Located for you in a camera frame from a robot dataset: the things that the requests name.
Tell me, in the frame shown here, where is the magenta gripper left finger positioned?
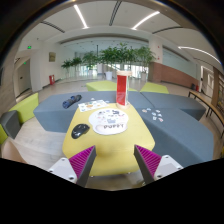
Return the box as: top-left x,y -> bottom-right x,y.
69,146 -> 96,187

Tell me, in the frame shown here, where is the wooden bench right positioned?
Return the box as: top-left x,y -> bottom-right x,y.
188,90 -> 224,138

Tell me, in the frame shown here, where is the green bench right rear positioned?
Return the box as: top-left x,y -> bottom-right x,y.
141,82 -> 169,94

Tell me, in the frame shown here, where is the red transparent display stand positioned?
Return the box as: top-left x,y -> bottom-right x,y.
116,71 -> 132,109

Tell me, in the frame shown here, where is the yellow table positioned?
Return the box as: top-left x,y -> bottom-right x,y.
62,103 -> 155,176

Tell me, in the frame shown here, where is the grey ottoman seat left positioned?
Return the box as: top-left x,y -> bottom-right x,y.
0,110 -> 21,139

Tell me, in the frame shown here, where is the printed sticker sheet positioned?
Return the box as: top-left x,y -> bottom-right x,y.
78,100 -> 108,112

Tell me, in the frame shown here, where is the green bench behind sofa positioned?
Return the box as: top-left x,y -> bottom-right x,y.
85,80 -> 138,93

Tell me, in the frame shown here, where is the grey modular sofa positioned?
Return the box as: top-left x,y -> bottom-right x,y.
34,91 -> 213,167

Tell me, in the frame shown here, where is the potted plant in white pot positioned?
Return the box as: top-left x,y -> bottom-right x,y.
100,47 -> 119,81

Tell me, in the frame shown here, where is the black computer mouse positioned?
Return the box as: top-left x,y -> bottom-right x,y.
71,124 -> 90,139

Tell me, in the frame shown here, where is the dark blue folded umbrella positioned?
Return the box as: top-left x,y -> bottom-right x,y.
62,94 -> 82,109

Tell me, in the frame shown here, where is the green ottoman seat left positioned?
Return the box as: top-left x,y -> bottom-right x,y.
10,93 -> 39,124

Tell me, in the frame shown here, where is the white printed mouse pad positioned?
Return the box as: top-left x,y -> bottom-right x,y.
89,108 -> 129,135

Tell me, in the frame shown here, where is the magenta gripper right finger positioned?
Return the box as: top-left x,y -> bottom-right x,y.
134,145 -> 162,184

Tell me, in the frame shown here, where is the red fire extinguisher box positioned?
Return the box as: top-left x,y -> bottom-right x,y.
49,75 -> 55,85

